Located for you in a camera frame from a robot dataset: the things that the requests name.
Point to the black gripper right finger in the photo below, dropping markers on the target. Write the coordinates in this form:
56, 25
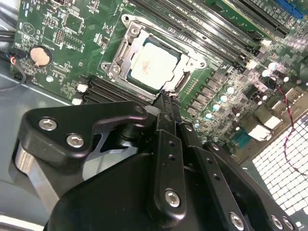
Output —
216, 183

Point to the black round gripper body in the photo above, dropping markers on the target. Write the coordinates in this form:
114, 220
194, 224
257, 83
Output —
108, 204

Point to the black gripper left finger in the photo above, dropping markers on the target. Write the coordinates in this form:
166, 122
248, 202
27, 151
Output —
60, 130

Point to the metal socket cover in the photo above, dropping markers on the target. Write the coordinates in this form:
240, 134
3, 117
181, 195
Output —
125, 66

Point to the silver green CPU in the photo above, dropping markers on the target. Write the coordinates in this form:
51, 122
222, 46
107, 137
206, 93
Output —
156, 65

